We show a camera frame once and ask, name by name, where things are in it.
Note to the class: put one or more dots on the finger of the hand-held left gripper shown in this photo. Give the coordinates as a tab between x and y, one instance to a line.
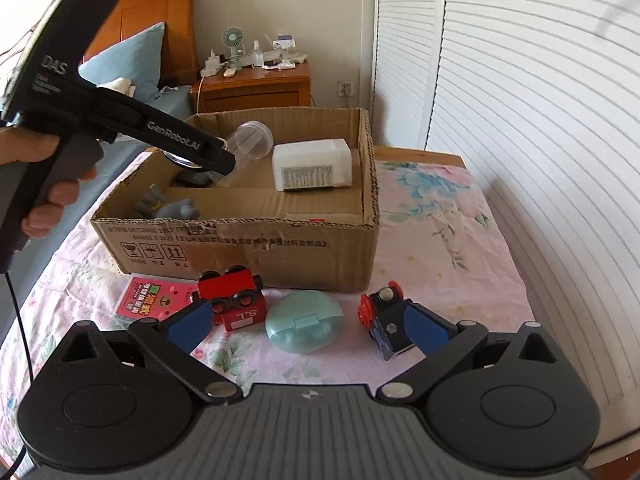
217	155

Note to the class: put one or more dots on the white remote control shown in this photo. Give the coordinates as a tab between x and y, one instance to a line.
230	72

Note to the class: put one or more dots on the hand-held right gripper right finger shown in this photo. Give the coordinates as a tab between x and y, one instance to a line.
425	330

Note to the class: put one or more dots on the person's left hand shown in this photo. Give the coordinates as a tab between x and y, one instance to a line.
25	145

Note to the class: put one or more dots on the brown cardboard box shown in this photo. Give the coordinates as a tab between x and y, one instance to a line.
240	260

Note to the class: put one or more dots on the black toy train engine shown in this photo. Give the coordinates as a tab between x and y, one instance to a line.
385	320

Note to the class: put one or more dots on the clear spray bottle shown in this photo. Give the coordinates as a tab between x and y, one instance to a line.
257	56

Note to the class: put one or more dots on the clear plastic jar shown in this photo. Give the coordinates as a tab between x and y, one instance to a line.
250	140

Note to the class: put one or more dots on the wall power outlet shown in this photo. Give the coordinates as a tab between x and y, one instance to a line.
346	87

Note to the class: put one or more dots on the wooden nightstand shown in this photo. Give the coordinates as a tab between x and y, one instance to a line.
255	85

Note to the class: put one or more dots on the pink card packet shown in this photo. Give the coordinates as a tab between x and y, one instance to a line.
145	300

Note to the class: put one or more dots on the large blue pillow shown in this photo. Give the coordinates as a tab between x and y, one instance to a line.
135	60

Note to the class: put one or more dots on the white louvered closet door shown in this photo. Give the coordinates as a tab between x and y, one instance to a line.
540	135
407	50

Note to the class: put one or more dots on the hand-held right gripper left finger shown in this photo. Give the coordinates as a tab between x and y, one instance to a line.
190	327

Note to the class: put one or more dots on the red toy train car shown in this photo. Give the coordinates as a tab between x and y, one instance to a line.
240	290

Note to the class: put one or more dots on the wooden headboard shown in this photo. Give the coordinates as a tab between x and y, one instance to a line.
175	20

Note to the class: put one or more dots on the white phone stand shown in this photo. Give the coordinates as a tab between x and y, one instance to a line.
284	45

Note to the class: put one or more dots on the small green desk fan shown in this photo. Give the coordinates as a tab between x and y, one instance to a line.
233	37

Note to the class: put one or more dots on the white power strip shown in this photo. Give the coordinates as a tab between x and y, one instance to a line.
212	65

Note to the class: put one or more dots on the white plastic bottle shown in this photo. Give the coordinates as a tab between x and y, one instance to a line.
310	160

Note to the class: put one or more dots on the grey toy figure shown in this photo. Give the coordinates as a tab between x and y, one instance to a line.
185	207

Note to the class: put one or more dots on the teal round case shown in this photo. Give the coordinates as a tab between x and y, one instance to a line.
300	325

